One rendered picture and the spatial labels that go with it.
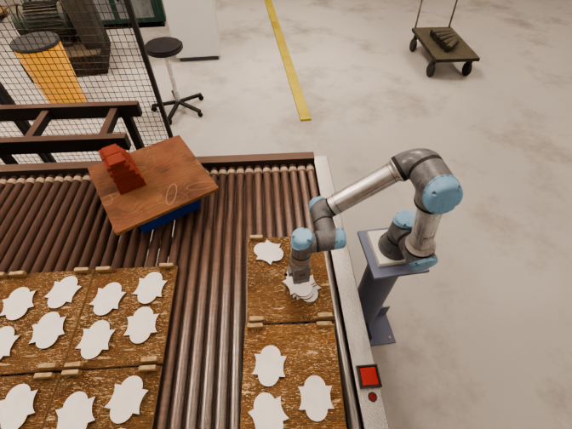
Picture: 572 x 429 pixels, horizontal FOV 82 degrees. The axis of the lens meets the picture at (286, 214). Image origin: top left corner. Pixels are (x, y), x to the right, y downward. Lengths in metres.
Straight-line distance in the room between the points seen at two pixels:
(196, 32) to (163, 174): 3.42
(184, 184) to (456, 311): 2.01
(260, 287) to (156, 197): 0.66
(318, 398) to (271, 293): 0.43
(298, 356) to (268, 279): 0.34
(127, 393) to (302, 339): 0.64
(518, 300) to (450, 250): 0.55
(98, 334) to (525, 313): 2.62
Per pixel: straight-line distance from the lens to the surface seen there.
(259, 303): 1.40
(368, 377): 1.35
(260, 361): 1.32
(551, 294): 3.14
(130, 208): 1.69
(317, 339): 1.35
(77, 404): 1.46
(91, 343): 1.51
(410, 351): 2.46
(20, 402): 1.56
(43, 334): 1.62
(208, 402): 1.34
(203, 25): 4.97
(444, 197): 1.09
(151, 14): 6.29
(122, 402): 1.40
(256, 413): 1.28
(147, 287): 1.53
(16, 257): 1.94
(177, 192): 1.68
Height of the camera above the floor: 2.21
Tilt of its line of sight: 51 degrees down
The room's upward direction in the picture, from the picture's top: 1 degrees clockwise
